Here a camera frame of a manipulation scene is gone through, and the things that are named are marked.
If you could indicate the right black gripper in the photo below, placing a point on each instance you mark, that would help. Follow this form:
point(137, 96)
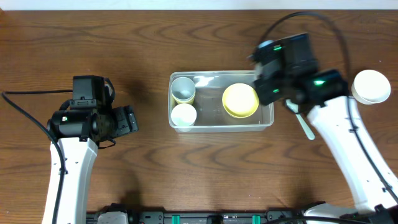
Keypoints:
point(263, 81)

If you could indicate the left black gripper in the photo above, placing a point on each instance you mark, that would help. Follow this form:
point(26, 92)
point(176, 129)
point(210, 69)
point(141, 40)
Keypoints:
point(129, 120)

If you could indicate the mint green plastic spoon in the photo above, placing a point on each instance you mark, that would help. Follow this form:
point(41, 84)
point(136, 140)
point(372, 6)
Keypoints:
point(295, 108)

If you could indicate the yellow plastic bowl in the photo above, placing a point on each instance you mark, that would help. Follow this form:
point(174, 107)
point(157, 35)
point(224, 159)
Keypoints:
point(240, 100)

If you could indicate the yellow plastic cup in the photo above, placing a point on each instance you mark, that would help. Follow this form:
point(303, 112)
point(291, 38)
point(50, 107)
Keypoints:
point(174, 101)

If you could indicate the cream plastic cup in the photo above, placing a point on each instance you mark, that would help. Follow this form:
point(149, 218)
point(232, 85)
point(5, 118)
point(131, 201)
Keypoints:
point(183, 115)

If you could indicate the grey plastic cup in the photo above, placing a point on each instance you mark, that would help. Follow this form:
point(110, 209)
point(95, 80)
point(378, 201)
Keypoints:
point(183, 88)

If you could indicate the white plastic bowl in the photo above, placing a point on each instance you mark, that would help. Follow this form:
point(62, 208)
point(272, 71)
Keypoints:
point(370, 87)

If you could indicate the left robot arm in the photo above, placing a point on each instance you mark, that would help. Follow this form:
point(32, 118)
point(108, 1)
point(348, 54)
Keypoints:
point(78, 127)

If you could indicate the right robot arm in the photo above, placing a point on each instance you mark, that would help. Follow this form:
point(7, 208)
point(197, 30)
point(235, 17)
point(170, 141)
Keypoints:
point(288, 70)

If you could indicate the clear plastic container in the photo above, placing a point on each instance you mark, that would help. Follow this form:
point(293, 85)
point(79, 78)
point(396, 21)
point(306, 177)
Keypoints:
point(211, 116)

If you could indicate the black mounting rail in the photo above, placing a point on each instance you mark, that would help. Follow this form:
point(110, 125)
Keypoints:
point(116, 213)

